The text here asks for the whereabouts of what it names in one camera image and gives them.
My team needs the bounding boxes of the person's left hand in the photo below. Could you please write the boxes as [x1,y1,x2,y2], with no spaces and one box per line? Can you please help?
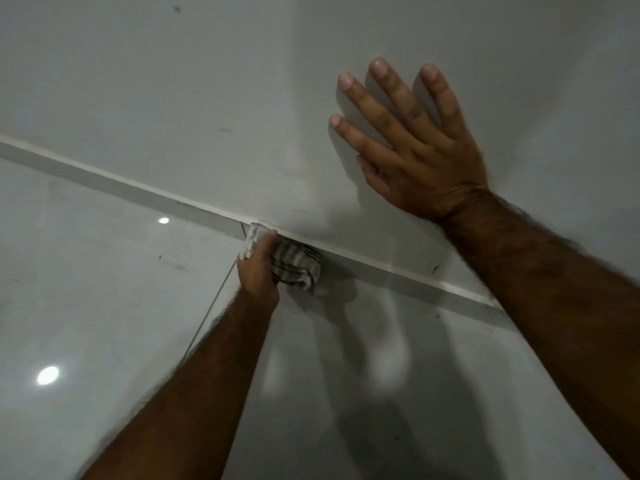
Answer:
[236,230,281,311]

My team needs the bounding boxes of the person's right hand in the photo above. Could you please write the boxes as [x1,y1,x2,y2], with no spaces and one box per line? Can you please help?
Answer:
[328,58,490,224]

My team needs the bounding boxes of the white striped cleaning cloth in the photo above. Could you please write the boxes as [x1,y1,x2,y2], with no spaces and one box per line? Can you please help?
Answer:
[239,222,322,292]

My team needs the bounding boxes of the person's left forearm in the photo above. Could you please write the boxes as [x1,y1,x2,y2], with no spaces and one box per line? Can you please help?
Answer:
[79,289,281,480]

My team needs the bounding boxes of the person's right forearm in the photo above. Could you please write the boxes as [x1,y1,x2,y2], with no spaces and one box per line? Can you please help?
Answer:
[439,187,640,480]

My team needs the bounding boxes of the white baseboard strip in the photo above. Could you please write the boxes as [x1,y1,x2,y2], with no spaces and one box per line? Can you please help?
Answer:
[0,134,507,316]

